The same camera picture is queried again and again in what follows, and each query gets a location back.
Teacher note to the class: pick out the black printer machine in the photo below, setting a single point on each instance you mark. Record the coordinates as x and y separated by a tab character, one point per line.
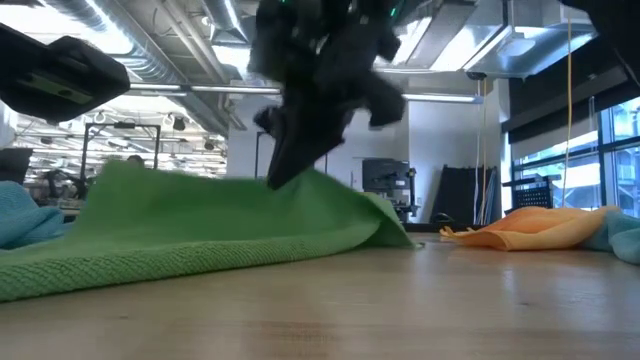
387	185

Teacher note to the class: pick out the large teal microfiber towel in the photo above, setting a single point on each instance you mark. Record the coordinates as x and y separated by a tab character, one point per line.
25	215

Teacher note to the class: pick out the black leaning panel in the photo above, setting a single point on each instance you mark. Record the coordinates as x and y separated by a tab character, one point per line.
465	195

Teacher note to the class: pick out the black monitor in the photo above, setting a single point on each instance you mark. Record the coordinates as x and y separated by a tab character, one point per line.
15	165

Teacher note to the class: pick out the long ceiling light tube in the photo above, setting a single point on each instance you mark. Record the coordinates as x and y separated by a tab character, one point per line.
440	98
225	89

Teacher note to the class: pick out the small teal microfiber towel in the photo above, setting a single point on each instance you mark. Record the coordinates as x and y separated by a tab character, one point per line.
625	235

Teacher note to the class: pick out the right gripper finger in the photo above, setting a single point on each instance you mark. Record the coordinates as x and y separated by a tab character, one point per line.
290	145
325	130

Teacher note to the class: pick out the person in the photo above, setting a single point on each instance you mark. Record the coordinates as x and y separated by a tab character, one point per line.
135	160

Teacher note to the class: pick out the black metal rack frame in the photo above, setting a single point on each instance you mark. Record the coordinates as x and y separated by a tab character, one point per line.
120	126

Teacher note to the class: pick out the orange microfiber towel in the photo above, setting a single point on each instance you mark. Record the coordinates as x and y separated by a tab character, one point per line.
530	230

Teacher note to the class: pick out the green microfiber towel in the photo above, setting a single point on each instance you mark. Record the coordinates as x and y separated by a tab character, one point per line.
175	235

